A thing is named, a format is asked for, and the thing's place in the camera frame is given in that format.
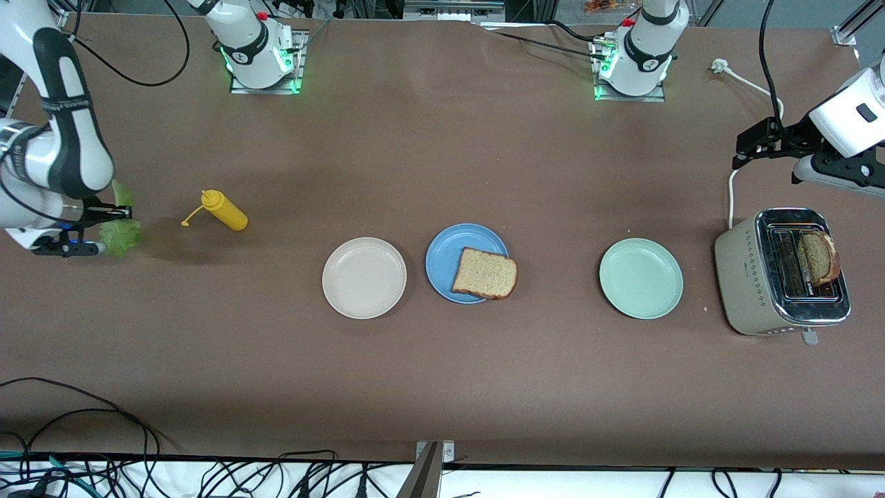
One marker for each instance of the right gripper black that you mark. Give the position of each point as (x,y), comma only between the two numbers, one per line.
(92,210)

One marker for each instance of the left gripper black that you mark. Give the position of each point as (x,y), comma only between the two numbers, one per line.
(792,135)

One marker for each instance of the green lettuce leaf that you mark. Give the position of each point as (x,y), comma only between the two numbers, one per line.
(124,235)

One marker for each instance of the yellow mustard squeeze bottle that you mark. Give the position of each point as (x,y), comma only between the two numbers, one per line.
(227,213)

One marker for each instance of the brown bread slice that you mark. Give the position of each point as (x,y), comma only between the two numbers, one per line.
(484,274)
(819,257)

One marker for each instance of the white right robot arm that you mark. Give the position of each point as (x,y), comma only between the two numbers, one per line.
(69,138)

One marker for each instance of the green round plate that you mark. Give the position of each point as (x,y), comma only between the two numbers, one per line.
(641,278)

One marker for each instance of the beige round plate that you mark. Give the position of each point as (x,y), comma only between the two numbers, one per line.
(364,278)

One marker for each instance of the blue round plate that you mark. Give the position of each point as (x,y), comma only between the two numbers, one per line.
(446,256)

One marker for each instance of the beige chrome toaster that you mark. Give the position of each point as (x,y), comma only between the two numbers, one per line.
(747,283)

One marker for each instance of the orange packet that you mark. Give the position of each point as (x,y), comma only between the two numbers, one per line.
(608,7)

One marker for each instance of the grey metal box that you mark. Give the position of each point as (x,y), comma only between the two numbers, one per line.
(449,8)

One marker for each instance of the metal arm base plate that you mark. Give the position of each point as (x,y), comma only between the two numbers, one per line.
(655,97)
(301,55)

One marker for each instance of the aluminium frame profile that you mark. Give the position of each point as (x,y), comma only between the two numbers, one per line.
(847,34)

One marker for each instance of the aluminium profile post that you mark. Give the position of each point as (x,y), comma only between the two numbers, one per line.
(425,477)

